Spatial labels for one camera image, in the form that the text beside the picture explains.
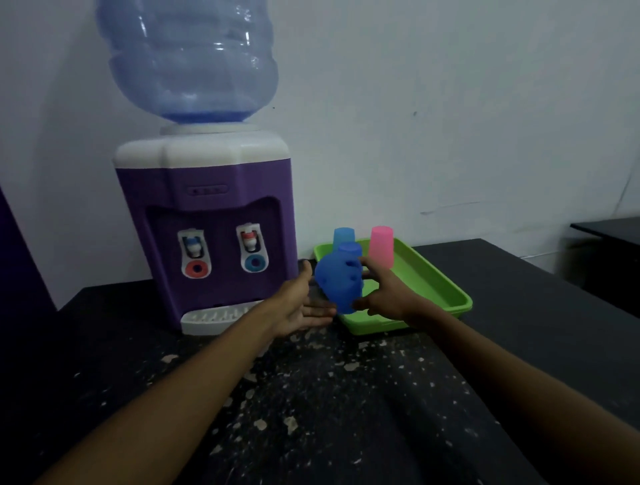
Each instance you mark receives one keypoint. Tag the purple and white water dispenser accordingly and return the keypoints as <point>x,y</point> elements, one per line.
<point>220,165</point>

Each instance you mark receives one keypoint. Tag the person's left forearm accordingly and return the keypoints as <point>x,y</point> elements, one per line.
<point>165,404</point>

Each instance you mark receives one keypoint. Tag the dark purple board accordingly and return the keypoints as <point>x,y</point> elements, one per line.
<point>20,270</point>

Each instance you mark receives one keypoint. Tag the white tap blue push button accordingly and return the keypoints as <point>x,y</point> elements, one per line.
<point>252,248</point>

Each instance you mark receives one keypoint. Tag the person's right thumb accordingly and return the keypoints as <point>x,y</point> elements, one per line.
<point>372,267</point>

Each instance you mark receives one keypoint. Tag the white drip tray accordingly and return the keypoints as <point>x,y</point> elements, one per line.
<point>215,319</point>

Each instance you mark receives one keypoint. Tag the black side table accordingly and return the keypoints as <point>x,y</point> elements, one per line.
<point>607,260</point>

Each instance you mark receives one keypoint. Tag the person's left hand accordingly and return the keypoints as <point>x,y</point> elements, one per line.
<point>290,312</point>

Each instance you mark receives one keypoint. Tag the pink plastic cup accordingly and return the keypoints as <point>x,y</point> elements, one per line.
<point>382,245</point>

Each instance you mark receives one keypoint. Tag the person's right hand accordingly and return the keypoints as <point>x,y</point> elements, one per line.
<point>392,300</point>

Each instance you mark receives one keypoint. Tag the green plastic tray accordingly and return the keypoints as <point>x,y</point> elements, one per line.
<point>425,282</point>

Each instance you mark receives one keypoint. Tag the person's right forearm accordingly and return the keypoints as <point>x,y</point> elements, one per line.
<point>525,399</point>

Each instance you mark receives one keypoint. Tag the person's left thumb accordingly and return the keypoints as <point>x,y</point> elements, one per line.
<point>305,275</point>

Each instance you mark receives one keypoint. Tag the light blue plastic cup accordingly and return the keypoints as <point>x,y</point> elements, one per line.
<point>343,235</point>

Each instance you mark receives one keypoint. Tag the large blue water bottle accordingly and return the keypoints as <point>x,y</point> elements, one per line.
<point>190,60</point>

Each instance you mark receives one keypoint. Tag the white tap red push button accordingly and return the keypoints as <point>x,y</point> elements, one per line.
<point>195,254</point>

